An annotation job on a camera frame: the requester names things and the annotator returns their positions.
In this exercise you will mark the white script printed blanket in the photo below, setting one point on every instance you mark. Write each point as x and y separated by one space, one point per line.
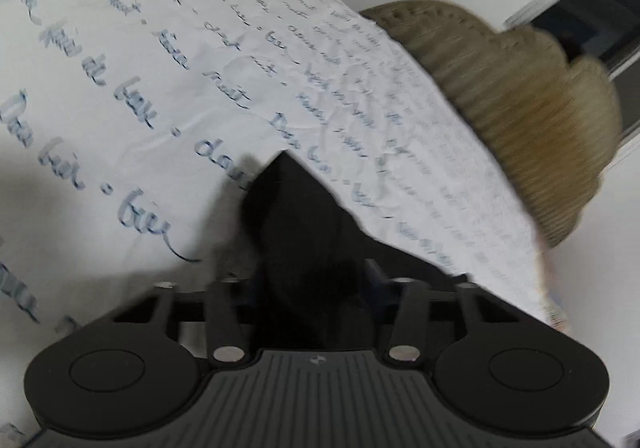
150 78

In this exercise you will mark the white framed window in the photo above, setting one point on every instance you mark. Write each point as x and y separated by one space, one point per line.
590 13

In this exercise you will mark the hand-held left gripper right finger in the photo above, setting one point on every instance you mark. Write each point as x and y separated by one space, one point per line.
406 318

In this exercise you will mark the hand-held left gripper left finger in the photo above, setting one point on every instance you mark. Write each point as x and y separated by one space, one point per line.
225 318

